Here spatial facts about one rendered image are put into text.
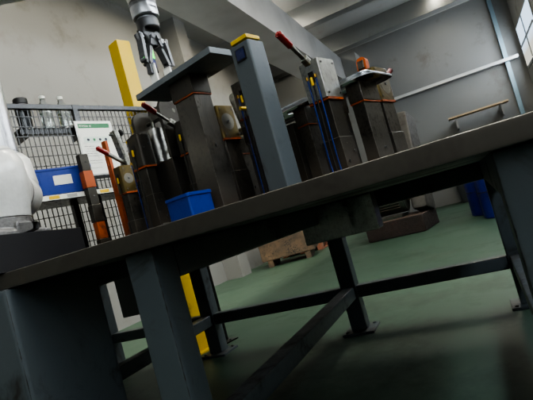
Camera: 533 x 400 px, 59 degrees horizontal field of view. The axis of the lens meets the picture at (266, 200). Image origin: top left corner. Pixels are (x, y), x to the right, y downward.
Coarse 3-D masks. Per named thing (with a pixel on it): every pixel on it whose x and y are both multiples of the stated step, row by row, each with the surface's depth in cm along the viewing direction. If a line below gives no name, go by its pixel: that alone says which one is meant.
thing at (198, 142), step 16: (176, 80) 147; (192, 80) 143; (208, 80) 149; (176, 96) 147; (192, 96) 144; (208, 96) 148; (192, 112) 144; (208, 112) 146; (192, 128) 145; (208, 128) 144; (192, 144) 146; (208, 144) 142; (192, 160) 147; (208, 160) 143; (224, 160) 146; (208, 176) 144; (224, 176) 145; (224, 192) 143
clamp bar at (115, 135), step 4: (112, 132) 206; (116, 132) 206; (120, 132) 208; (112, 136) 205; (116, 136) 205; (120, 136) 210; (116, 140) 206; (120, 140) 206; (116, 144) 207; (120, 144) 206; (116, 148) 207; (120, 148) 206; (124, 148) 207; (120, 152) 207; (124, 152) 206; (120, 156) 207; (124, 156) 206
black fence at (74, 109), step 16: (32, 112) 240; (128, 112) 285; (16, 128) 232; (64, 128) 252; (64, 144) 249; (64, 160) 247; (96, 176) 257; (112, 208) 261; (112, 224) 259; (208, 272) 299
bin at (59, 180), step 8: (48, 168) 219; (56, 168) 221; (64, 168) 223; (72, 168) 226; (40, 176) 216; (48, 176) 218; (56, 176) 220; (64, 176) 223; (72, 176) 225; (40, 184) 215; (48, 184) 217; (56, 184) 220; (64, 184) 222; (72, 184) 224; (80, 184) 227; (48, 192) 217; (56, 192) 219; (64, 192) 221
